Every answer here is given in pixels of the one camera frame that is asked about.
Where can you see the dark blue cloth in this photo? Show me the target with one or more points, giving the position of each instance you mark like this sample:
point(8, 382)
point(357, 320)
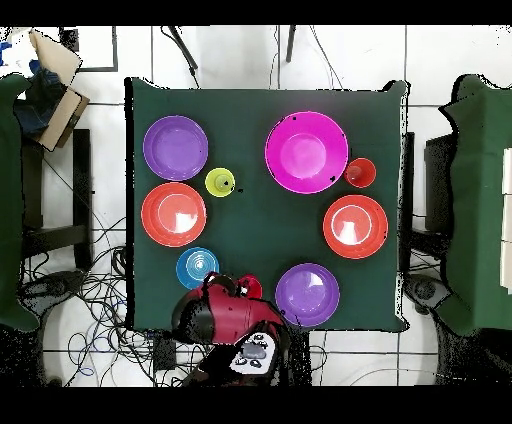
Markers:
point(40, 104)

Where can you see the green covered side table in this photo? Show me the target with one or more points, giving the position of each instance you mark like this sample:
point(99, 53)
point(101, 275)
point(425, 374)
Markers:
point(8, 200)
point(476, 200)

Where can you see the black power adapter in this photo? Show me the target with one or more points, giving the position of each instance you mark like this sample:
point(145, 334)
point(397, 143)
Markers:
point(164, 352)

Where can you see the stack of white boxes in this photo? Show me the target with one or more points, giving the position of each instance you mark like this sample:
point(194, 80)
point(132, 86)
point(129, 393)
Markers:
point(508, 220)

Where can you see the yellow cup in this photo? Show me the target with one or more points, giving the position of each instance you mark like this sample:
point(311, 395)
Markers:
point(214, 188)

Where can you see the black tripod leg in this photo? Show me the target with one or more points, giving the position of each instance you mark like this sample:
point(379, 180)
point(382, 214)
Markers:
point(185, 50)
point(290, 44)

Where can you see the large pink bowl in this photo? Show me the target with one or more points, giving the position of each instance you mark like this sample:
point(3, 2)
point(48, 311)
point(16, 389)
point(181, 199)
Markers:
point(306, 152)

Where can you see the dark green tablecloth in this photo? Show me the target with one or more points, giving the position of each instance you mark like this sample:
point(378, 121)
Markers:
point(248, 224)

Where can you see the dark floor frame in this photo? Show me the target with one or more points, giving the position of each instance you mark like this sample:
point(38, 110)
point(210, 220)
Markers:
point(114, 48)

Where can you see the orange cup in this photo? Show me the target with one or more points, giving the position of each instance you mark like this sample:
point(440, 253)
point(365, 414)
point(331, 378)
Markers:
point(360, 172)

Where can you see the cardboard box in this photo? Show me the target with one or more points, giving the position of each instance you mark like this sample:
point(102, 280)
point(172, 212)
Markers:
point(68, 112)

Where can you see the large orange bowl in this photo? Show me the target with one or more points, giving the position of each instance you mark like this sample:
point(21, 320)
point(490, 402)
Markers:
point(172, 216)
point(354, 226)

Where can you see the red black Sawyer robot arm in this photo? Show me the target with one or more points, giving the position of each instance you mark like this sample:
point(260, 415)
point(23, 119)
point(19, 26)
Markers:
point(248, 316)

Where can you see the blue bowl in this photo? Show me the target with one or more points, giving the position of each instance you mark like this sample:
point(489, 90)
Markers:
point(194, 266)

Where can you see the red cup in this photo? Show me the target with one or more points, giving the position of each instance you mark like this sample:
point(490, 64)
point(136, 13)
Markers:
point(252, 287)

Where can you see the black side stand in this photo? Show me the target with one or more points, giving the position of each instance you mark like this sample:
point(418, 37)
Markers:
point(438, 180)

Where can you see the purple bowl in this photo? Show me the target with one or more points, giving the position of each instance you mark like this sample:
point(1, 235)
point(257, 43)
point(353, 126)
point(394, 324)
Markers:
point(176, 148)
point(308, 296)

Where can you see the black bench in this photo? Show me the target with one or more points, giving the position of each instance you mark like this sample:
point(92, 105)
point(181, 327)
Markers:
point(82, 180)

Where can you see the black pedestal leg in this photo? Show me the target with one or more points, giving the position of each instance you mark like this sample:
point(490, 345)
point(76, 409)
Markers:
point(52, 286)
point(424, 290)

